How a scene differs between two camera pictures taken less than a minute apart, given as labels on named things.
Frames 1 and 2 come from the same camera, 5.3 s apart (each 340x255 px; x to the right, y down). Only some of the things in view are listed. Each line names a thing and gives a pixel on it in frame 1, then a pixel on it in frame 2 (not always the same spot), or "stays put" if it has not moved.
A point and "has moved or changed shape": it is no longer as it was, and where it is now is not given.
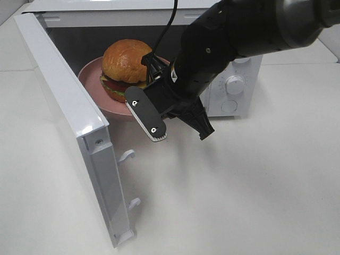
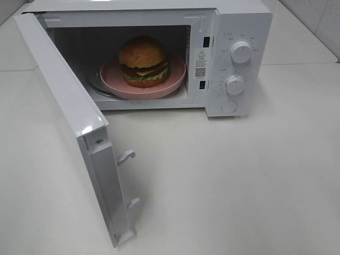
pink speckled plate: (90, 75) to (111, 77)
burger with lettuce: (122, 68) has moved or changed shape
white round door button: (229, 106) stays put
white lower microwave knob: (235, 84) stays put
